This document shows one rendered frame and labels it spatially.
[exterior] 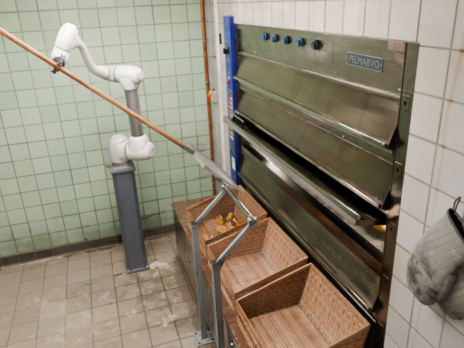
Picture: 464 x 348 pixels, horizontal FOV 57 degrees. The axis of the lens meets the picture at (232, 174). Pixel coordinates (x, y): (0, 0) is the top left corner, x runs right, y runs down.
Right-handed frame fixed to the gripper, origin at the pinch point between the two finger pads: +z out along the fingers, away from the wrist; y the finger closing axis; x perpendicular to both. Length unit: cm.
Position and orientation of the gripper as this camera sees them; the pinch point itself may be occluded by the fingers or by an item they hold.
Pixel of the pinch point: (57, 66)
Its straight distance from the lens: 274.7
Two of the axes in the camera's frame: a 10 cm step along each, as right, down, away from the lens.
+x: -7.4, -4.7, -4.8
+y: -5.8, 8.1, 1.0
